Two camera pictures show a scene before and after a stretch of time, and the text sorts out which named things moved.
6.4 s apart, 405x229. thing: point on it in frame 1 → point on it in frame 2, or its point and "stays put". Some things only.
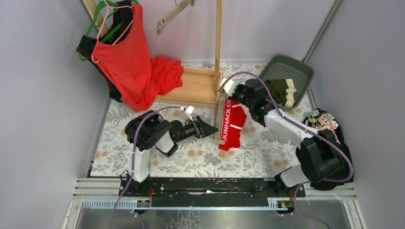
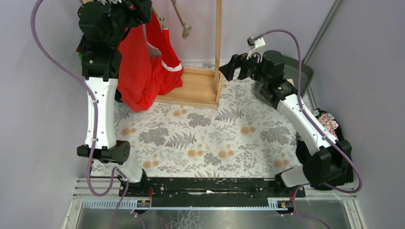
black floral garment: (319, 119) stays put
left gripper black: (197, 127) → (139, 11)
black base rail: (217, 191) stays put
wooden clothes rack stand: (200, 86) stays put
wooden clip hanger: (217, 141) → (161, 20)
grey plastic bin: (301, 73) stays put
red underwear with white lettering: (235, 117) → (159, 39)
